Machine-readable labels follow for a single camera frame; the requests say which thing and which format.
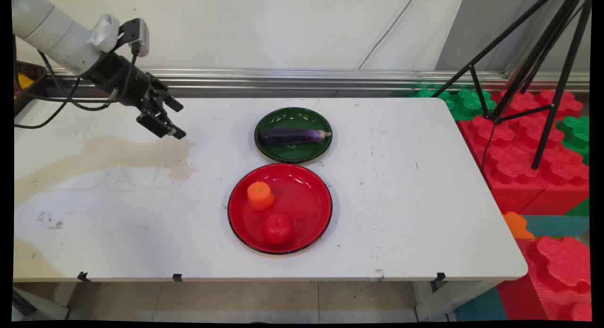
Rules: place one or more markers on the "green foam block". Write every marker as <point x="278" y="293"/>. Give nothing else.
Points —
<point x="465" y="104"/>
<point x="576" y="134"/>

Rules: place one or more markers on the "brown wicker basket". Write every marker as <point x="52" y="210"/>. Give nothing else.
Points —
<point x="35" y="75"/>

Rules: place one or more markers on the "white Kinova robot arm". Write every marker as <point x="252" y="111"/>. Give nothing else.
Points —
<point x="52" y="28"/>

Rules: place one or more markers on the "yellow toy in basket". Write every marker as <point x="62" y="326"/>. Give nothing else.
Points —
<point x="24" y="81"/>

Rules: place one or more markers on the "grey table leg frame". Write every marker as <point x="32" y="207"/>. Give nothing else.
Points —
<point x="33" y="306"/>

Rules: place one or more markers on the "red toy tomato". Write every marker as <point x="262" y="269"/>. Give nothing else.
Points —
<point x="278" y="229"/>

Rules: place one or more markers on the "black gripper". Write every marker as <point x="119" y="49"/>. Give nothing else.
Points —
<point x="120" y="80"/>

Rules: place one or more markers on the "black table edge clip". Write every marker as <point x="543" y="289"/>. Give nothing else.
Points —
<point x="440" y="277"/>
<point x="177" y="277"/>
<point x="83" y="276"/>

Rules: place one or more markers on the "dark green plate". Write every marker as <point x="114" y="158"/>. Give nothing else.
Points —
<point x="292" y="153"/>

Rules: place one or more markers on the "aluminium wall rail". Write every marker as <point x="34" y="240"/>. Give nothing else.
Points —
<point x="306" y="80"/>

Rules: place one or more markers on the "teal foam floor mat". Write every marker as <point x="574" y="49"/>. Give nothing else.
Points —
<point x="481" y="306"/>

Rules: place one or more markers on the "black tripod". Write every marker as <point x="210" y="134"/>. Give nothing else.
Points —
<point x="552" y="59"/>

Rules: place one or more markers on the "white table leg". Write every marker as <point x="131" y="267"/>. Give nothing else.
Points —
<point x="448" y="299"/>

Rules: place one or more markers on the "large red foam block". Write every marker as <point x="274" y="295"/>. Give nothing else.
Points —
<point x="505" y="167"/>

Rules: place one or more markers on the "orange toy carrot piece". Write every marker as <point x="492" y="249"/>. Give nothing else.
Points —
<point x="260" y="196"/>

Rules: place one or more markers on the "purple toy eggplant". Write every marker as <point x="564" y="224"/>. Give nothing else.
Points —
<point x="292" y="136"/>

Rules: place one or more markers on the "red plate black rim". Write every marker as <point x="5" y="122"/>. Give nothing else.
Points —
<point x="302" y="200"/>

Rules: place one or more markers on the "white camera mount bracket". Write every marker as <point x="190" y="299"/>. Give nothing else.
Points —
<point x="104" y="31"/>

